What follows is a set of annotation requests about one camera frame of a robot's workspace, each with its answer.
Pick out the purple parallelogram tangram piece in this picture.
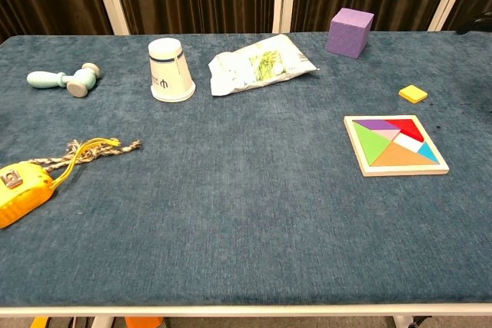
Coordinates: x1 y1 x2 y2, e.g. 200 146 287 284
352 119 402 131

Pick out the orange object under table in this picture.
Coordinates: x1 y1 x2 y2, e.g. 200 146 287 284
125 316 165 328

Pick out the purple foam cube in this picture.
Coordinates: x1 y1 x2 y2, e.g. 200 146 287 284
325 7 375 60

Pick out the pink triangle tangram piece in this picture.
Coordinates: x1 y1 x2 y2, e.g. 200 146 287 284
369 129 401 141

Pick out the yellow tape measure with strap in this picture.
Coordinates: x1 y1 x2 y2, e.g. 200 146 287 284
0 137 122 230

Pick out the orange triangle tangram piece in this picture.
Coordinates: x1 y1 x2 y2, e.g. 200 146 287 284
371 140 440 167

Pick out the blue table cloth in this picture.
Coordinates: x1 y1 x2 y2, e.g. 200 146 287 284
0 31 492 308

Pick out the green triangle tangram piece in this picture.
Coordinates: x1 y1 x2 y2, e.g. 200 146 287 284
353 121 391 167

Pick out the white paper cup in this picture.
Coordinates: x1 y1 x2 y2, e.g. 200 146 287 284
148 37 197 103

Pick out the yellow square tangram piece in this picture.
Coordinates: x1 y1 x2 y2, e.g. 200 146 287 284
398 84 429 104

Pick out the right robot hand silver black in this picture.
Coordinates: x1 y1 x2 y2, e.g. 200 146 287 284
456 12 492 35

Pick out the braided rope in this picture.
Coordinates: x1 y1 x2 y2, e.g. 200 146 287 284
28 138 143 172

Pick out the red triangle tangram piece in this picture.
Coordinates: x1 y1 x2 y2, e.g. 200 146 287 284
385 118 425 144

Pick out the wooden tangram tray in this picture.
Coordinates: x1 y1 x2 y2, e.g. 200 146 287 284
343 114 450 178

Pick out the mint toy hammer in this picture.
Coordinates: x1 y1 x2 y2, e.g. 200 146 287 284
26 62 104 98

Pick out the blue triangular block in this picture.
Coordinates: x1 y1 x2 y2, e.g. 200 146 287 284
417 142 440 164

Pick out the white plastic snack bag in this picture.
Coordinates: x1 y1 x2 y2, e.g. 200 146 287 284
208 33 319 97

